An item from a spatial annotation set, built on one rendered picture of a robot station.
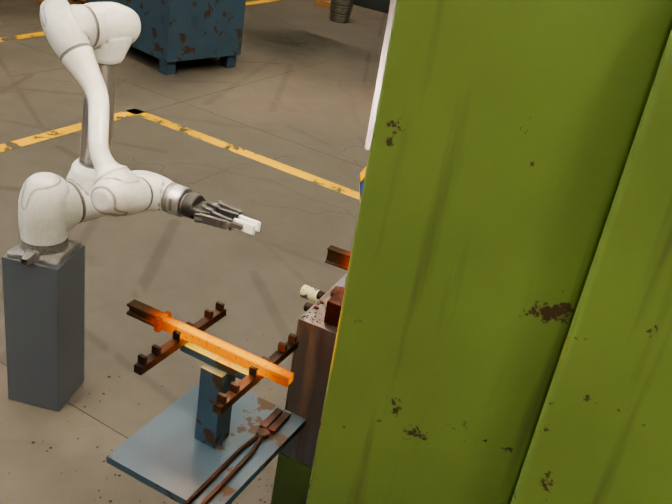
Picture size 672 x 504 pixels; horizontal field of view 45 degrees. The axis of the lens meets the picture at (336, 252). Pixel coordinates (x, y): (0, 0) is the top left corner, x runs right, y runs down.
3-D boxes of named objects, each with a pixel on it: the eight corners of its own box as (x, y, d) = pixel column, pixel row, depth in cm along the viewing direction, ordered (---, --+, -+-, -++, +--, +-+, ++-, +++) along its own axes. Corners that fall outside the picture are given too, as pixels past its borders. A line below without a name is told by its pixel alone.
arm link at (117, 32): (53, 212, 284) (103, 197, 301) (82, 233, 277) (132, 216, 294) (65, -5, 245) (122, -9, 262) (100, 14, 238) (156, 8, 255)
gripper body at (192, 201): (194, 210, 239) (220, 219, 236) (177, 219, 232) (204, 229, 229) (196, 187, 236) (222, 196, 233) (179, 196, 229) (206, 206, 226)
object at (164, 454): (105, 462, 185) (106, 455, 184) (210, 379, 217) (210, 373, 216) (212, 522, 174) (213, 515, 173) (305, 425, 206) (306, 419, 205)
